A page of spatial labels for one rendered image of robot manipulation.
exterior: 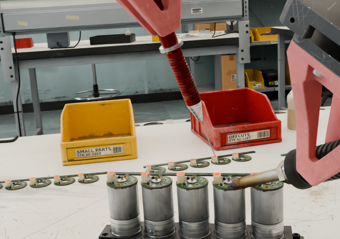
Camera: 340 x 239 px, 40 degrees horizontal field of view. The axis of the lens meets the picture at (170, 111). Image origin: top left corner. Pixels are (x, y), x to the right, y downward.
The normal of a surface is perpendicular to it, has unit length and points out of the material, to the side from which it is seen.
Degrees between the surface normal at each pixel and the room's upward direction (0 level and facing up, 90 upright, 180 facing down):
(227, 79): 90
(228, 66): 90
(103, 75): 90
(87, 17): 90
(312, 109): 98
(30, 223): 0
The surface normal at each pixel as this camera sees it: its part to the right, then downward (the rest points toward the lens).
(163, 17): 0.51, 0.32
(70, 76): 0.13, 0.21
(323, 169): -0.85, 0.30
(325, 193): -0.06, -0.97
